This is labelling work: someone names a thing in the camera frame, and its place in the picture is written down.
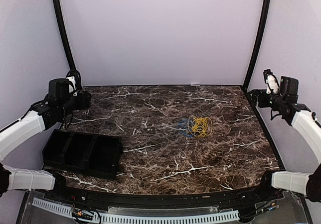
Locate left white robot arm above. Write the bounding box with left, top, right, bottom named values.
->
left=1, top=76, right=91, bottom=202

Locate black three-compartment bin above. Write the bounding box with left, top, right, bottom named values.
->
left=42, top=129, right=123, bottom=179

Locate right black frame post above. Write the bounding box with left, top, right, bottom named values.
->
left=242, top=0, right=271, bottom=91

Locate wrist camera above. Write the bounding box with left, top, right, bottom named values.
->
left=263, top=69, right=279, bottom=94
left=66, top=69, right=82, bottom=96

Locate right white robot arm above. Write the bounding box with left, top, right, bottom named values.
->
left=249, top=69, right=320, bottom=202

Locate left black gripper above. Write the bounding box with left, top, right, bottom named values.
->
left=59, top=90, right=91, bottom=117

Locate left black frame post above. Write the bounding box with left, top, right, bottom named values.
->
left=52, top=0, right=76, bottom=70

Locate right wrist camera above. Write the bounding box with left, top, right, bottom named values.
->
left=263, top=69, right=279, bottom=94

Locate black front rail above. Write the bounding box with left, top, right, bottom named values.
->
left=42, top=187, right=261, bottom=209

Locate yellow cable bundle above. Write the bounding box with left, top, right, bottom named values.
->
left=187, top=115, right=214, bottom=138

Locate white slotted cable duct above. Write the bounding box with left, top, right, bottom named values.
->
left=32, top=198, right=240, bottom=223

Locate blue cable bundle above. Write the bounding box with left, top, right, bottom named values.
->
left=177, top=118, right=193, bottom=137

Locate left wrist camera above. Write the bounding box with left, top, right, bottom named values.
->
left=66, top=69, right=82, bottom=96

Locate black frame post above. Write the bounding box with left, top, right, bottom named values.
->
left=242, top=0, right=271, bottom=91
left=52, top=0, right=76, bottom=70

